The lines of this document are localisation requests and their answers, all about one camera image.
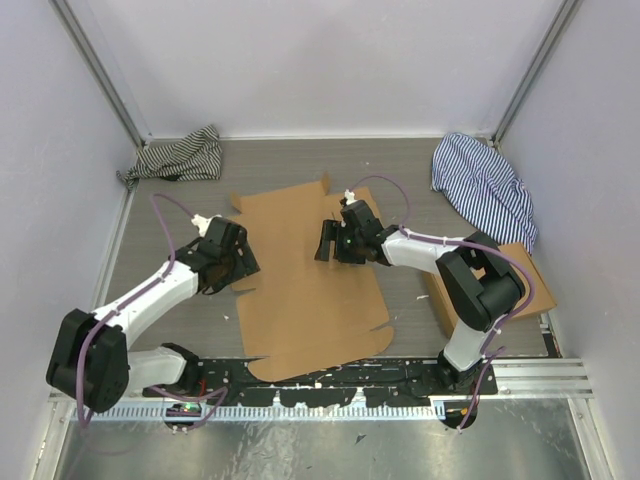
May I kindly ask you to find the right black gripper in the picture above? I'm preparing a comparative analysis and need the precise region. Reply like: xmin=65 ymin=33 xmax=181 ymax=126
xmin=316 ymin=221 xmax=367 ymax=267

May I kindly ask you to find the brown cardboard box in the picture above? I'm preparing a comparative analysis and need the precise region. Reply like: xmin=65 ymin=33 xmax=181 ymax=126
xmin=423 ymin=243 xmax=557 ymax=338
xmin=231 ymin=176 xmax=394 ymax=382

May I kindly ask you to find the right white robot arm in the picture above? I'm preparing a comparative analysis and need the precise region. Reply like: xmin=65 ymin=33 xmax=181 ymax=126
xmin=315 ymin=200 xmax=526 ymax=395

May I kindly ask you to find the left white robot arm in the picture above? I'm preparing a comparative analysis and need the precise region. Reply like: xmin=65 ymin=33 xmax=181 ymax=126
xmin=45 ymin=215 xmax=260 ymax=413

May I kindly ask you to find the folded brown cardboard box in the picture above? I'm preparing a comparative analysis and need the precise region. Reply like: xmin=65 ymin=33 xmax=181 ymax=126
xmin=423 ymin=243 xmax=557 ymax=338

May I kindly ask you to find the black white striped cloth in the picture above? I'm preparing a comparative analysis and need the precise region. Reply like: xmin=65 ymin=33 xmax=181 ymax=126
xmin=116 ymin=125 xmax=223 ymax=190

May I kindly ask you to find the blue white striped cloth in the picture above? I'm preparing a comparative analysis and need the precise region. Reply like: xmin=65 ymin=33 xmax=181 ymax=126
xmin=431 ymin=133 xmax=538 ymax=252

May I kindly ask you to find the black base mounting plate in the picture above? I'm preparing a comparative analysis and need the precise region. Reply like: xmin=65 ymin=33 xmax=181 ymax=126
xmin=165 ymin=357 xmax=497 ymax=408

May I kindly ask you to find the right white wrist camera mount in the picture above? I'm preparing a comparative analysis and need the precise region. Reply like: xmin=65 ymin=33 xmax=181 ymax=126
xmin=341 ymin=189 xmax=357 ymax=207

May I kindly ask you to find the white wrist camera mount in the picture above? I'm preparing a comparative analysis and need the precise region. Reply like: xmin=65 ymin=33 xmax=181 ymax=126
xmin=191 ymin=214 xmax=222 ymax=238
xmin=341 ymin=189 xmax=357 ymax=207

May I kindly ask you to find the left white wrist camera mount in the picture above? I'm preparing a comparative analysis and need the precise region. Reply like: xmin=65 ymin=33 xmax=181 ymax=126
xmin=191 ymin=214 xmax=222 ymax=238

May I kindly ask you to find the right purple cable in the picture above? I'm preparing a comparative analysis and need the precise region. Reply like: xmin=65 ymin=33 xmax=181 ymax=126
xmin=344 ymin=174 xmax=536 ymax=431

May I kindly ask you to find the white slotted cable duct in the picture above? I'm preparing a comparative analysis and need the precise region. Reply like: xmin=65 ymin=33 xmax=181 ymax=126
xmin=92 ymin=401 xmax=445 ymax=422

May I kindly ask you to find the aluminium front rail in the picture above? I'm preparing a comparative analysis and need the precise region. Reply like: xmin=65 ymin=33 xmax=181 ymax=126
xmin=48 ymin=358 xmax=595 ymax=401

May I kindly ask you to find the left aluminium corner post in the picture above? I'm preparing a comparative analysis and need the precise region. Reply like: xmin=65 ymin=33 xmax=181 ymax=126
xmin=50 ymin=0 xmax=153 ymax=147

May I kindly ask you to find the aluminium corner post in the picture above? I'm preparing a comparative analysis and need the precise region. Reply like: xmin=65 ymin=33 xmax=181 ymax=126
xmin=50 ymin=0 xmax=153 ymax=147
xmin=490 ymin=0 xmax=583 ymax=149

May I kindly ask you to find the right aluminium corner post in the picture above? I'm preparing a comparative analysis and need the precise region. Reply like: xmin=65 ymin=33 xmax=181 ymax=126
xmin=490 ymin=0 xmax=583 ymax=149

